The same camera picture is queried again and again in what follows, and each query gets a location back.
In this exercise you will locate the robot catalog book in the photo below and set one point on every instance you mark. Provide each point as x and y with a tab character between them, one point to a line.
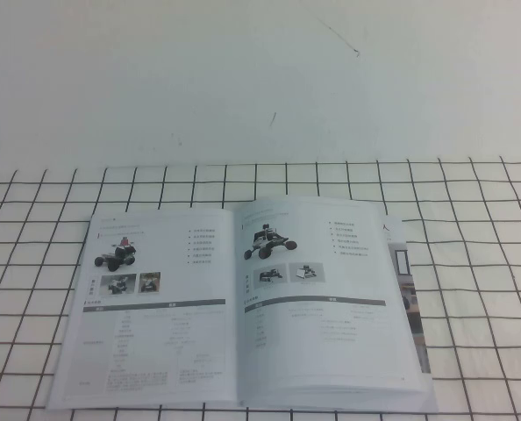
155	329

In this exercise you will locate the white black-grid tablecloth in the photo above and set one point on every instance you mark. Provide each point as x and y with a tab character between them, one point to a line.
462	263

